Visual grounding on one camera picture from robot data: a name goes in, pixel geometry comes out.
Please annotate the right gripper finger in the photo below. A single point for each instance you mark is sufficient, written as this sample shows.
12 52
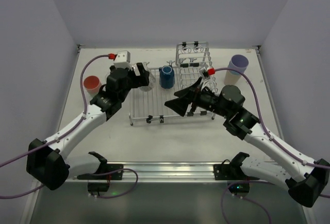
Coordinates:
185 91
180 105

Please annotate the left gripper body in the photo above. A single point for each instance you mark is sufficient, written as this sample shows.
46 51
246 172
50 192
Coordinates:
141 74

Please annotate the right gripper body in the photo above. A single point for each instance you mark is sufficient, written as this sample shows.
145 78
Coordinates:
195 96

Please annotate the white floral ceramic mug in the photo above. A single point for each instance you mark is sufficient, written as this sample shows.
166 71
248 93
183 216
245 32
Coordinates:
152 80

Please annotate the dark blue ceramic mug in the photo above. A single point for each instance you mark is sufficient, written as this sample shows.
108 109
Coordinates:
166 77

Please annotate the clear plastic tumbler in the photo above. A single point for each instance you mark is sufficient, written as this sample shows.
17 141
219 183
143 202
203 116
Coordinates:
107 74

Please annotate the light blue plastic cup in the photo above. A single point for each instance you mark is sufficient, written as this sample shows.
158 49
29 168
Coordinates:
233 69

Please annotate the pink plastic cup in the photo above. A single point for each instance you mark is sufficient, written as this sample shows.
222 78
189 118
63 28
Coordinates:
92 85

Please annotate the lavender plastic cup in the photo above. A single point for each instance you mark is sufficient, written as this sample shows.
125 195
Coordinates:
239 62

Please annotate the beige plastic cup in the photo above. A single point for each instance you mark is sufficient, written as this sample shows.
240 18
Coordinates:
231 77

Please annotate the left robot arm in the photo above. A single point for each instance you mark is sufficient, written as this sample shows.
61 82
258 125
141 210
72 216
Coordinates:
48 160

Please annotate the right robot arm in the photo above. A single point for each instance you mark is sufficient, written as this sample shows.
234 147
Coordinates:
302 176

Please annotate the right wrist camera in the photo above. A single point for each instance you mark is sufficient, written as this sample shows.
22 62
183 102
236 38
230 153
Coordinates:
207 75

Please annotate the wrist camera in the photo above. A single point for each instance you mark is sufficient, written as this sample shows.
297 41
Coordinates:
207 75
121 59

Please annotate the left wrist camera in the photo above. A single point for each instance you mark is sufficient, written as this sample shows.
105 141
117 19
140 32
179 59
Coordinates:
121 59

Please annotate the silver wire dish rack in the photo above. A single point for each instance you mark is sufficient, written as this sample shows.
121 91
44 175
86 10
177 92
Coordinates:
149 106

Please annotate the aluminium mounting rail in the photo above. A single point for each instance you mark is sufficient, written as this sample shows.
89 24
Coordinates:
175 172

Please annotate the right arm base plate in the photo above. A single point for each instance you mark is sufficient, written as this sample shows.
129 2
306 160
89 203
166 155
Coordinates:
230 173

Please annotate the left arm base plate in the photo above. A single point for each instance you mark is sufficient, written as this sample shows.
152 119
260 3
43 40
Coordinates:
106 172

